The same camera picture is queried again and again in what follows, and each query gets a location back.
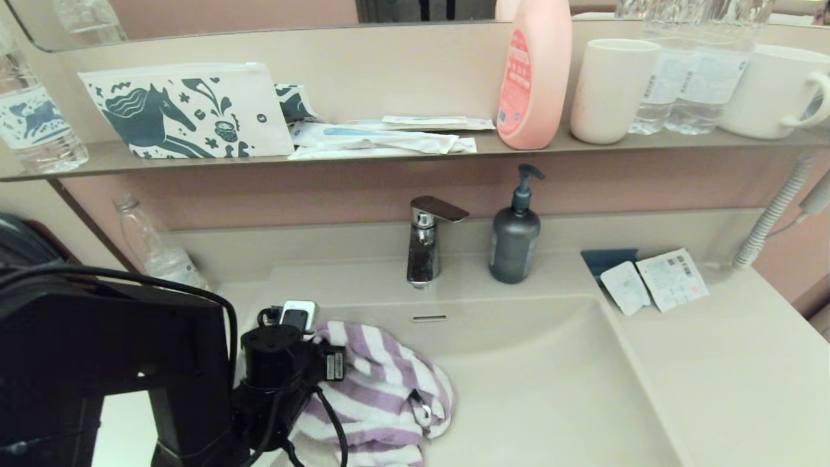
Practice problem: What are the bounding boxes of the slim clear plastic bottle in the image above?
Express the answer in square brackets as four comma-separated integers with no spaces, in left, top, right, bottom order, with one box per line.
[113,194,211,293]

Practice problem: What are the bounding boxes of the white coiled hose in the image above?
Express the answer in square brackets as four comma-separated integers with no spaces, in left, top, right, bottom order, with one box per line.
[733,156,815,270]

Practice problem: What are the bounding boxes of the dark blue hair dryer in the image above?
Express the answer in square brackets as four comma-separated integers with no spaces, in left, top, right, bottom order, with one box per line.
[0,213,62,267]

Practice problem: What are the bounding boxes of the flat white toiletry packet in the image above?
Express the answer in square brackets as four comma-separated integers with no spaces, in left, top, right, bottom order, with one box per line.
[345,115,497,131]

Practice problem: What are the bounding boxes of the folded blue patterned pouch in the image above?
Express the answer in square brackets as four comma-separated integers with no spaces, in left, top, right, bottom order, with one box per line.
[274,82,324,124]

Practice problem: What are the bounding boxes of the plain white toiletry packet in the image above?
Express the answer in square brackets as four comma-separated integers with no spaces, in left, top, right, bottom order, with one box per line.
[287,137,479,161]

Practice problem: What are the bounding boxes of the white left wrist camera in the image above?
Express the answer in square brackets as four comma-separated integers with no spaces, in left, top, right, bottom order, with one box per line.
[279,300,320,341]

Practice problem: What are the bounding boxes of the white handleless cup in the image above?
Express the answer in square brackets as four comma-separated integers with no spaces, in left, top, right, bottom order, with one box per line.
[570,38,662,145]

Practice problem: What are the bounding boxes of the small white sachet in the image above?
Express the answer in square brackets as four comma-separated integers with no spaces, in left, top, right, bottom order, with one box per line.
[600,260,652,317]

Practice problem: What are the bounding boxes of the beige ceramic sink basin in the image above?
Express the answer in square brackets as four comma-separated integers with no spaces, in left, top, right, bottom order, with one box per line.
[91,257,682,467]

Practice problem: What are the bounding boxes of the white packet with blue toothbrush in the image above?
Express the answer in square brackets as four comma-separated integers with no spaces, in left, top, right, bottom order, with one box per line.
[289,121,461,155]

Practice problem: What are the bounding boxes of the white horse print pouch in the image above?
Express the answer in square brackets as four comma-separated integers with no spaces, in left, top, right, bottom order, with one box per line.
[77,61,296,160]

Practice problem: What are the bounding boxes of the dark grey soap dispenser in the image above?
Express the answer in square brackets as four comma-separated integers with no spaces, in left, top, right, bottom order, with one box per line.
[488,163,546,285]

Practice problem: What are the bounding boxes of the dark blue packet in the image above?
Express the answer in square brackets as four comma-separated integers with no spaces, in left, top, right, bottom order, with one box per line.
[581,248,641,285]

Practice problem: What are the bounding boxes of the pink lotion bottle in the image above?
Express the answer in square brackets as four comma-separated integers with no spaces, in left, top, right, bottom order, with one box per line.
[495,0,574,150]

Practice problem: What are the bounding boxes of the white mug with handle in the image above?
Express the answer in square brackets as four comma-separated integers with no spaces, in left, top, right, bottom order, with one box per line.
[718,43,830,140]

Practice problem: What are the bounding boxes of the white sachet with barcode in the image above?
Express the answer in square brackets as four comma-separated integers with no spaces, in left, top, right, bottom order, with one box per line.
[635,247,711,313]

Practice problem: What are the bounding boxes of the white handset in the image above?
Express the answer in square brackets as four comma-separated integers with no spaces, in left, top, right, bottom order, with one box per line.
[799,167,830,217]

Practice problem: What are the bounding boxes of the purple white striped towel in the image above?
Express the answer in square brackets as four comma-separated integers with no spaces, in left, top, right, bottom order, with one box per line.
[289,320,457,467]

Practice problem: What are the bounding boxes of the clear plastic water bottle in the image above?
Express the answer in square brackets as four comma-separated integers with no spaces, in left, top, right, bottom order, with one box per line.
[664,0,776,136]
[628,0,691,136]

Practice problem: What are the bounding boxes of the grey wall shelf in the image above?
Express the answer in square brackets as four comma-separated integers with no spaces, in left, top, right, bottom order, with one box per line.
[0,125,830,183]

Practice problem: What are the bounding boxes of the chrome sink faucet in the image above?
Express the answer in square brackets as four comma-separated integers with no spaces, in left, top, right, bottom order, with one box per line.
[406,195,470,290]

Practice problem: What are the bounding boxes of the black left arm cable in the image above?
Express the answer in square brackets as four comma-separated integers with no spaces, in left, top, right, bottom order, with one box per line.
[0,265,350,467]

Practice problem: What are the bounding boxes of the water bottle blue animal label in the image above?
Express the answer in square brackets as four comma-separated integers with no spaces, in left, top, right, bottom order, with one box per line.
[0,26,90,174]

